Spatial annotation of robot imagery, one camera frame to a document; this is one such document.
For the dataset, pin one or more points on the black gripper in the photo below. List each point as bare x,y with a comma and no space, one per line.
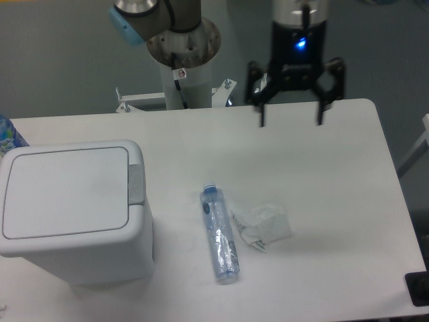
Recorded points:
295,65

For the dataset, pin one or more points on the white plastic trash can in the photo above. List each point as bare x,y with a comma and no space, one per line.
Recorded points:
78,211

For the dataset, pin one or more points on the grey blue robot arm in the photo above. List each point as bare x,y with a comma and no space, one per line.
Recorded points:
146,19

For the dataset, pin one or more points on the crumpled white plastic wrapper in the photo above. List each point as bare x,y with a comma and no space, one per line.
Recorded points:
260,226

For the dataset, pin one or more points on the clear plastic water bottle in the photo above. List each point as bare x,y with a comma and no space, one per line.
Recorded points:
221,242

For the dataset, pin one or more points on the blue patterned bottle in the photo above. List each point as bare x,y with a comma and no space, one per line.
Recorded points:
10,137

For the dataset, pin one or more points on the white metal frame leg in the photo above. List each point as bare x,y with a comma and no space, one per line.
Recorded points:
418,149

